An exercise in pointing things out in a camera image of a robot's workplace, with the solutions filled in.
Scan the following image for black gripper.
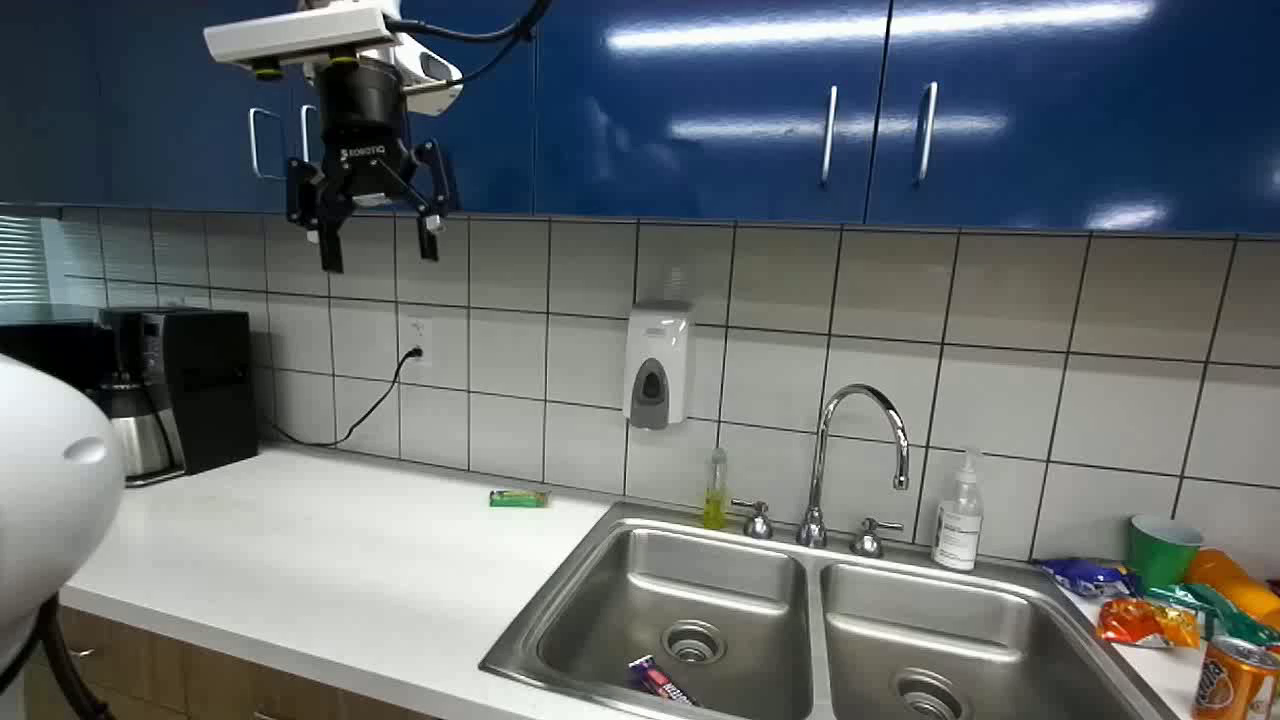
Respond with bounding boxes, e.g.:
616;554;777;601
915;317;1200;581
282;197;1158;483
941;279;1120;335
282;50;458;279

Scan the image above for purple protein bar packet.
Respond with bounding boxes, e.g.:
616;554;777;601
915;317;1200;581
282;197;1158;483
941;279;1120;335
618;650;701;706

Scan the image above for stainless steel double sink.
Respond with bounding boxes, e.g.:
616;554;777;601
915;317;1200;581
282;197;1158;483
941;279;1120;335
480;499;1185;720

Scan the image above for sink drain strainer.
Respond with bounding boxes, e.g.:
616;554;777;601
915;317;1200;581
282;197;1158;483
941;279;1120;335
891;664;964;720
661;614;733;672

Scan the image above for blue snack packet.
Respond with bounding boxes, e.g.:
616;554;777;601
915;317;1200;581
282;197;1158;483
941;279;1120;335
1036;551;1136;604

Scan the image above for orange snack packet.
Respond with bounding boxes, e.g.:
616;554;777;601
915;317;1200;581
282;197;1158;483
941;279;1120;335
1090;590;1211;656

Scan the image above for blue cabinet door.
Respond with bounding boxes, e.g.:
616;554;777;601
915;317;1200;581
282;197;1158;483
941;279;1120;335
864;0;1280;240
272;0;545;218
0;0;287;214
526;0;896;226

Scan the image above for black coffee maker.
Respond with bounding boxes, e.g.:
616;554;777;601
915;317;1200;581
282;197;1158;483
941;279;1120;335
90;304;260;489

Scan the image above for steel coffee carafe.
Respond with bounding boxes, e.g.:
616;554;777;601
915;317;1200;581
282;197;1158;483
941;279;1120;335
90;373;189;489

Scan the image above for yellow dish soap bottle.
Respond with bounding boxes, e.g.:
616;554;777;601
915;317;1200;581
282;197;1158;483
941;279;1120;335
701;445;737;530

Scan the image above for wooden base cabinet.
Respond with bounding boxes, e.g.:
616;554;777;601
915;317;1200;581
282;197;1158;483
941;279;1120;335
20;604;444;720

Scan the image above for chrome gooseneck faucet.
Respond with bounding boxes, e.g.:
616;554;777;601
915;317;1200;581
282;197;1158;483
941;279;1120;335
791;381;915;551

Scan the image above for clear pump sanitizer bottle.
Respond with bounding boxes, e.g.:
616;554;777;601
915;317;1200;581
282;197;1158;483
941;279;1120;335
929;453;987;577

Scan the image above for green cup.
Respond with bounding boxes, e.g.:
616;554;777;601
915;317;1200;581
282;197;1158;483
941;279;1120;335
1120;512;1206;590

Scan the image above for teal snack bag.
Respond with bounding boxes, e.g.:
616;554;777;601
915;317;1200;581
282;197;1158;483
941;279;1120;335
1149;581;1280;650

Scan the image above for orange snack tube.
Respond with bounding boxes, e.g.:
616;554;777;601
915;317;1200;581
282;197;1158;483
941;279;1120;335
1178;545;1280;635

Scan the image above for silver cabinet door handle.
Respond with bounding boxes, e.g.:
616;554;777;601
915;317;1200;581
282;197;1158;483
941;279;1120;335
244;99;268;183
817;81;842;192
912;74;945;192
290;99;320;169

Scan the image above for white wall outlet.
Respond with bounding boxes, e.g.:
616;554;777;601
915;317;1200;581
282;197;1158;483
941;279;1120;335
396;311;438;384

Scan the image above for black power cord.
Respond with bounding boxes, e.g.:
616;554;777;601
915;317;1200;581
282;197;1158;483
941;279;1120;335
264;342;426;453

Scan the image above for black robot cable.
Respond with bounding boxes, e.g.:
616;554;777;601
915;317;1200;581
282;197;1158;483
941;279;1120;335
387;0;557;99

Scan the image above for white wall soap dispenser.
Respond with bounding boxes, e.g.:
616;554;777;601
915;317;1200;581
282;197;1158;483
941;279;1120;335
618;304;696;432

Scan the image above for black robot base hose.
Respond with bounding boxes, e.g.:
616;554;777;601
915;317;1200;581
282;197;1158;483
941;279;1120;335
0;590;117;720

